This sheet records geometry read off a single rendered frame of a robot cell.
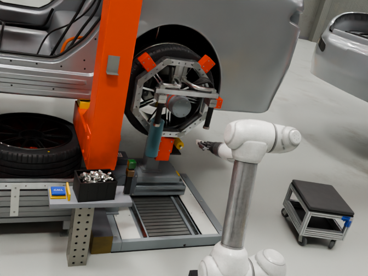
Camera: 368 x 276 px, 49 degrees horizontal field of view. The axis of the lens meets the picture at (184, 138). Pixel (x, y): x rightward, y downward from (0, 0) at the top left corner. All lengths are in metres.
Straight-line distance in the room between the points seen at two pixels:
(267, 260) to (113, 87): 1.13
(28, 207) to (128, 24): 1.19
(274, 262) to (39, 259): 1.33
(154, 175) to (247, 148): 1.44
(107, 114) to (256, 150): 0.88
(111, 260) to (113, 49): 1.24
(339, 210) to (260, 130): 1.54
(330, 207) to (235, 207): 1.44
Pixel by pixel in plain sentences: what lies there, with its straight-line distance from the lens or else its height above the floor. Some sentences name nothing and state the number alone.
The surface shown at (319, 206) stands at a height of 0.34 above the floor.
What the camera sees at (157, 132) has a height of 0.67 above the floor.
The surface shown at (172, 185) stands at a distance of 3.10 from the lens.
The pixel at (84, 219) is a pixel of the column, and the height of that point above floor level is 0.32.
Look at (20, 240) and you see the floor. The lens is 2.65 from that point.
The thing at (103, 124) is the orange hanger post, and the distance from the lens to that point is 2.22.
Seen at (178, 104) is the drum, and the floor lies 0.87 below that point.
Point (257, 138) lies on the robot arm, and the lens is 1.68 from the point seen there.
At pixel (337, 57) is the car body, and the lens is 4.88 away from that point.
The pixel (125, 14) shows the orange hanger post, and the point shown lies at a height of 1.39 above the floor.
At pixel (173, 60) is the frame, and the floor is 1.11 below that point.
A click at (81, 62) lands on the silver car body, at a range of 2.66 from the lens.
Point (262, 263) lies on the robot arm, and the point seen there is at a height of 0.58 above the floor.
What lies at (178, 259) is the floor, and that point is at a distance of 2.66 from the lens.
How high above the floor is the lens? 1.67
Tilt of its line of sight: 23 degrees down
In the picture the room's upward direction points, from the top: 13 degrees clockwise
